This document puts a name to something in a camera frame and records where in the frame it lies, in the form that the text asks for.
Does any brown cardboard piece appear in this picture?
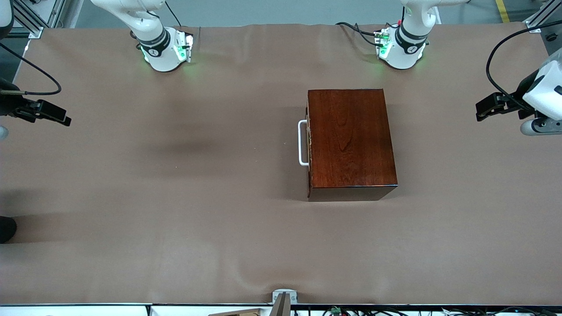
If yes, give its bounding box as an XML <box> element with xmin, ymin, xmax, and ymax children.
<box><xmin>209</xmin><ymin>309</ymin><xmax>260</xmax><ymax>316</ymax></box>

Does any black left arm base cable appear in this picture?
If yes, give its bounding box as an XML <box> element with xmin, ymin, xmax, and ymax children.
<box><xmin>336</xmin><ymin>22</ymin><xmax>385</xmax><ymax>47</ymax></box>

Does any aluminium frame profile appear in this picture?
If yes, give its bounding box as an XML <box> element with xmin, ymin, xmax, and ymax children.
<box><xmin>11</xmin><ymin>0</ymin><xmax>66</xmax><ymax>39</ymax></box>
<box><xmin>525</xmin><ymin>0</ymin><xmax>562</xmax><ymax>33</ymax></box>

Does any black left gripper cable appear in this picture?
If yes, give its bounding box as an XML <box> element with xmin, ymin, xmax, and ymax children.
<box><xmin>486</xmin><ymin>21</ymin><xmax>562</xmax><ymax>112</ymax></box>

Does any black arm base cable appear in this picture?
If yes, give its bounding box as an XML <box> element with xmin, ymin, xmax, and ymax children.
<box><xmin>165</xmin><ymin>0</ymin><xmax>181</xmax><ymax>27</ymax></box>
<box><xmin>336</xmin><ymin>22</ymin><xmax>385</xmax><ymax>47</ymax></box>

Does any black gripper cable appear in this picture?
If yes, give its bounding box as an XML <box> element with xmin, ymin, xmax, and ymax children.
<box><xmin>486</xmin><ymin>21</ymin><xmax>562</xmax><ymax>112</ymax></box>
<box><xmin>0</xmin><ymin>42</ymin><xmax>62</xmax><ymax>96</ymax></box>

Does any brown table cloth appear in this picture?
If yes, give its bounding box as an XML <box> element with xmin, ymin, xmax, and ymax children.
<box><xmin>0</xmin><ymin>23</ymin><xmax>562</xmax><ymax>305</ymax></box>

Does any black right arm base cable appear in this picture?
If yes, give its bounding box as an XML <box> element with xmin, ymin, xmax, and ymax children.
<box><xmin>165</xmin><ymin>0</ymin><xmax>181</xmax><ymax>27</ymax></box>

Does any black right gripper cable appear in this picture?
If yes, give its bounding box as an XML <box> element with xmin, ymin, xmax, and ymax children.
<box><xmin>0</xmin><ymin>42</ymin><xmax>62</xmax><ymax>96</ymax></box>

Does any grey metal bracket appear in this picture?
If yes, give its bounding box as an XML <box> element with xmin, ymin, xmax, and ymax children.
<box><xmin>270</xmin><ymin>289</ymin><xmax>298</xmax><ymax>316</ymax></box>

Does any wooden drawer with white handle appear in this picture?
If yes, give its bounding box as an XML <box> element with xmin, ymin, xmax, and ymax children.
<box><xmin>298</xmin><ymin>105</ymin><xmax>313</xmax><ymax>198</ymax></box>

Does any dark wooden drawer cabinet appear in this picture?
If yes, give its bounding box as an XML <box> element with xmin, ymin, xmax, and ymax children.
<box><xmin>306</xmin><ymin>89</ymin><xmax>399</xmax><ymax>202</ymax></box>

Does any black round object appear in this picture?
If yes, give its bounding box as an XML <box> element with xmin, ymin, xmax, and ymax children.
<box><xmin>0</xmin><ymin>216</ymin><xmax>17</xmax><ymax>244</ymax></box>

